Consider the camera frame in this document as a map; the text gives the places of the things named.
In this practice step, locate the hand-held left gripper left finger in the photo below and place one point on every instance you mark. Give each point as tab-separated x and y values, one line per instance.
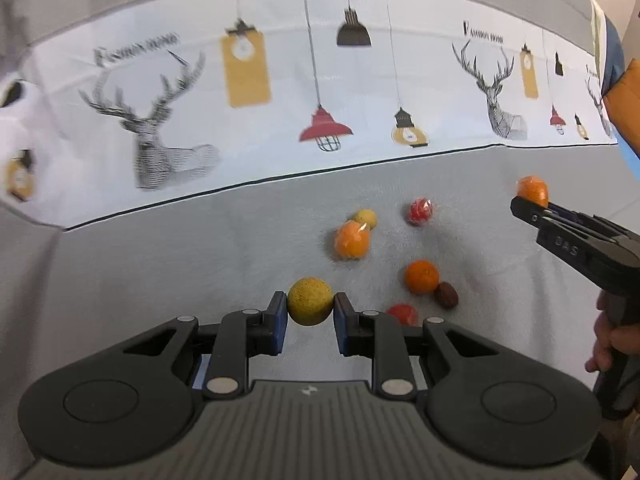
278	322

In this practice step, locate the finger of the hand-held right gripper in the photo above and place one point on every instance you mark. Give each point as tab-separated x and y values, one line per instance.
585	219
525	207

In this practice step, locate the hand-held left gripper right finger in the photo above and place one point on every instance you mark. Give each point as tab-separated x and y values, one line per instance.
343	326

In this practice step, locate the plastic-wrapped orange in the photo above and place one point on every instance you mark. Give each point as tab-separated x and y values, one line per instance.
533	191
351	240

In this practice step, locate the large round yellow fruit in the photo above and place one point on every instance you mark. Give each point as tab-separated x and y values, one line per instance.
310	301

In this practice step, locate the large red apple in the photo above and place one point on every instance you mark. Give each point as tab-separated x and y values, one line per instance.
403	313

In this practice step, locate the bare orange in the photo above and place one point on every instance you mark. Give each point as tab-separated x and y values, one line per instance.
422	276

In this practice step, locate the small red fruit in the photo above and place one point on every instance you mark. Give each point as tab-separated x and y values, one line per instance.
421	211

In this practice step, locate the brown date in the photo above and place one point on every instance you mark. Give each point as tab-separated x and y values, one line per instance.
446	294

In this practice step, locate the small yellow fruit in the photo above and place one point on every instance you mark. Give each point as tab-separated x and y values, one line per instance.
365	218

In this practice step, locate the person's right hand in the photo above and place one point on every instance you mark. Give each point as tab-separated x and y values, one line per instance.
602	345

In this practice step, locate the orange and blue cloth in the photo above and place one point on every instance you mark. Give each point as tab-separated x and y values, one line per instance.
621	92

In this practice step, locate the grey printed bed sheet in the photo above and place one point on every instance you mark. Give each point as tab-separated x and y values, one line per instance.
150	270

